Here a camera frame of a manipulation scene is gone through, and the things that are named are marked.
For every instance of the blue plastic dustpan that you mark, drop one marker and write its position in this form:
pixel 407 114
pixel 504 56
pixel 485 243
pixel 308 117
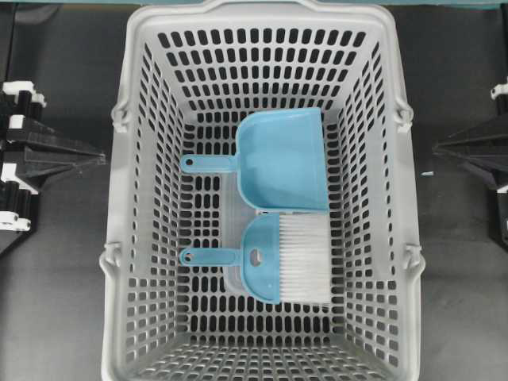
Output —
pixel 279 161

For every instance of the grey plastic shopping basket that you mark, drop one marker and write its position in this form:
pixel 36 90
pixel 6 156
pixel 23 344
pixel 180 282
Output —
pixel 190 75

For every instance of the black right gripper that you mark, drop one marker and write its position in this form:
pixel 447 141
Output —
pixel 482 150

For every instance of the blue hand brush white bristles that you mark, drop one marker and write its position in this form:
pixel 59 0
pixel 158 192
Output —
pixel 282 258

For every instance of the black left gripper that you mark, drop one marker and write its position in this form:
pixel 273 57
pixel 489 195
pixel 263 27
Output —
pixel 31 153

